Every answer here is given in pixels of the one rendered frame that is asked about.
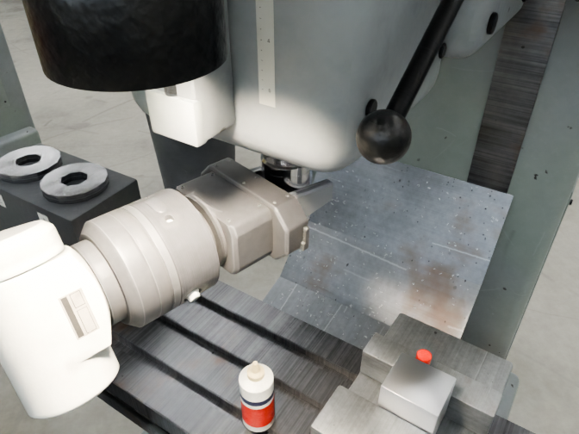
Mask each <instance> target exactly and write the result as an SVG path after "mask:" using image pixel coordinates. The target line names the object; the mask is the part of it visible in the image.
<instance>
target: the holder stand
mask: <svg viewBox="0 0 579 434"><path fill-rule="evenodd" d="M139 199H141V197H140V190H139V185H138V181H137V180H136V179H135V178H132V177H129V176H126V175H123V174H121V173H119V172H116V171H114V170H110V169H108V168H105V167H102V166H101V165H99V164H94V163H91V162H89V161H87V160H84V159H81V158H78V157H75V156H73V155H71V154H68V153H66V152H62V151H60V150H57V149H55V148H54V147H50V146H46V145H43V144H41V143H39V144H36V145H34V146H30V147H24V148H21V149H18V150H15V151H13V152H9V153H8V154H6V155H4V156H3V157H1V158H0V232H1V231H3V230H6V229H9V228H12V227H15V226H19V225H23V224H26V223H29V222H32V221H36V220H44V221H46V222H49V223H52V224H53V225H54V226H55V228H56V230H57V232H58V234H59V236H60V238H61V241H62V243H63V245H67V246H71V245H74V244H76V243H78V242H79V236H80V234H81V232H82V229H83V227H84V223H85V222H86V221H88V220H92V219H94V218H96V217H98V216H100V215H103V214H106V213H108V212H110V211H112V210H115V209H117V208H121V207H123V206H125V205H128V204H129V203H132V202H135V201H138V200H139Z"/></svg>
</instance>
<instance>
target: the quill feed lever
mask: <svg viewBox="0 0 579 434"><path fill-rule="evenodd" d="M463 1H464V0H441V2H440V4H439V6H438V8H437V9H436V11H435V13H434V15H433V18H432V20H431V21H430V23H429V25H428V27H427V29H426V32H425V33H424V35H423V37H422V39H421V41H420V43H419V45H418V46H417V48H416V50H415V52H414V55H413V57H412V58H411V60H410V62H409V64H408V67H407V69H406V70H405V72H404V74H403V76H402V79H401V81H400V82H399V84H398V85H397V87H396V89H395V92H394V94H393V96H392V97H391V99H390V101H389V104H388V106H387V108H386V109H379V110H376V111H373V112H371V113H369V114H368V115H367V116H365V118H363V120H361V122H360V123H359V126H358V129H357V132H356V142H357V147H358V150H359V151H360V153H361V154H362V156H363V157H364V158H366V159H367V160H368V161H370V162H372V163H374V164H392V163H394V162H396V161H398V160H399V159H401V158H402V157H403V156H404V155H405V154H406V153H407V151H408V149H409V147H410V144H411V140H412V132H411V128H410V126H409V124H408V122H407V120H406V119H405V118H406V116H407V114H408V111H409V110H410V108H411V106H412V104H413V102H414V99H415V98H416V96H417V94H418V92H419V90H420V87H421V85H422V84H423V82H424V80H425V78H426V75H427V73H428V72H429V70H430V68H431V66H432V64H433V61H434V60H435V58H436V56H437V54H438V52H439V49H440V47H441V45H442V43H443V41H444V39H445V37H446V35H447V33H448V31H449V29H450V27H451V25H452V23H453V21H454V19H455V17H456V15H457V13H458V11H459V9H460V7H461V5H462V3H463Z"/></svg>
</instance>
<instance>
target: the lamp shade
mask: <svg viewBox="0 0 579 434"><path fill-rule="evenodd" d="M22 4H23V7H24V9H25V13H26V16H27V18H28V24H29V26H30V30H31V33H32V36H33V39H34V44H35V47H36V50H37V53H38V56H39V59H40V64H41V67H42V70H43V72H44V74H45V76H46V77H47V78H49V79H50V80H51V81H53V82H55V83H56V84H60V85H63V86H65V87H69V88H73V89H77V90H88V91H99V92H128V91H140V90H154V89H159V88H164V87H169V86H173V85H177V84H183V83H186V82H189V81H192V80H195V79H197V78H201V77H203V76H205V75H208V74H209V73H210V72H212V71H215V70H216V69H218V68H219V67H220V66H221V65H223V64H224V62H225V61H226V60H227V31H226V19H225V7H224V0H22Z"/></svg>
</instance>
